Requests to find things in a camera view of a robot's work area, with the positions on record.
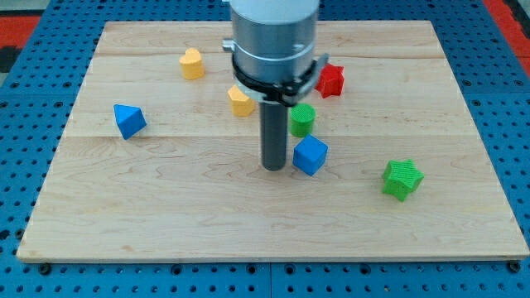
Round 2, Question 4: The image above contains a yellow heart block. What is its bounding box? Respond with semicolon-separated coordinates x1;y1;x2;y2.
179;48;205;80

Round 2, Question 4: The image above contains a green circle block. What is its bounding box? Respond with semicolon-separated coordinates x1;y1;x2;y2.
289;103;316;137

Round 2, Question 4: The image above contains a blue cube block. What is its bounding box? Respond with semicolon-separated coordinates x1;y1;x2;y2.
293;134;328;176

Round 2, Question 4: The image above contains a red star block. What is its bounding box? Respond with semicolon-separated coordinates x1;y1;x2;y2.
315;64;345;99

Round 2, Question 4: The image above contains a blue triangle block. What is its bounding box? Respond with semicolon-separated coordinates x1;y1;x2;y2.
113;104;147;140

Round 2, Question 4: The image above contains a yellow hexagon block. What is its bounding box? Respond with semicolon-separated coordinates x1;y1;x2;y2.
227;85;255;117

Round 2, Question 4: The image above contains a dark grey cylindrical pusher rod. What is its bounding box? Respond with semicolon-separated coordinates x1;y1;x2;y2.
259;103;287;171

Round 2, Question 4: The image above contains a wooden board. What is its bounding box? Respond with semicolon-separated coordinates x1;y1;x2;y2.
17;21;529;263

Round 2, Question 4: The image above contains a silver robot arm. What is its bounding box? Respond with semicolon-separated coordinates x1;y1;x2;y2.
223;0;329;171

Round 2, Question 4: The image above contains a green star block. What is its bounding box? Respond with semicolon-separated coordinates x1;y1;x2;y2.
382;159;425;202

